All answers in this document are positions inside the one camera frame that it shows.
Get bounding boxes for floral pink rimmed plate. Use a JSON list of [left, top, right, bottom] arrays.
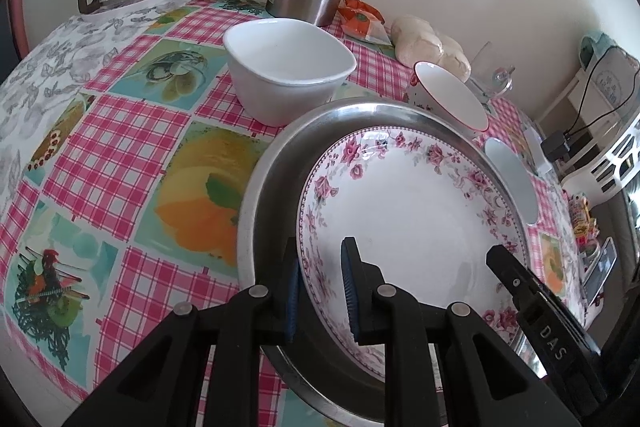
[[297, 127, 528, 379]]

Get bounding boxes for white bowl red rim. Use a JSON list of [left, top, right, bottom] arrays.
[[404, 62, 489, 135]]

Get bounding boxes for colourful candy packs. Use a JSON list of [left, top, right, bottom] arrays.
[[568, 193, 600, 251]]

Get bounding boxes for small white bowl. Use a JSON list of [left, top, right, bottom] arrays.
[[484, 138, 538, 225]]

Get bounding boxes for white plastic chair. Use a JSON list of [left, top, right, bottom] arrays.
[[561, 110, 639, 207]]

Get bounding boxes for white small box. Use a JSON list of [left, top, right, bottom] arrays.
[[523, 127, 553, 176]]

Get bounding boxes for black power adapter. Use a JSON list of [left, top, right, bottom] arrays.
[[540, 130, 570, 162]]

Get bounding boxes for white shelf unit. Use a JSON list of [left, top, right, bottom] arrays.
[[534, 31, 640, 143]]

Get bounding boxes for round metal tray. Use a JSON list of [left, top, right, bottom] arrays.
[[238, 98, 533, 426]]

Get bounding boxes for clear glass mug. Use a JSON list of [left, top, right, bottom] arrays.
[[469, 41, 515, 102]]

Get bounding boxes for bag of white buns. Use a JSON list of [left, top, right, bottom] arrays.
[[390, 15, 471, 82]]

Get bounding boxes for white square bowl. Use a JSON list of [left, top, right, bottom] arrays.
[[222, 18, 357, 127]]

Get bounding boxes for orange snack packet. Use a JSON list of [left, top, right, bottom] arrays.
[[337, 0, 392, 46]]

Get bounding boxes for white round tray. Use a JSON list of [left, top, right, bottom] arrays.
[[80, 0, 171, 24]]

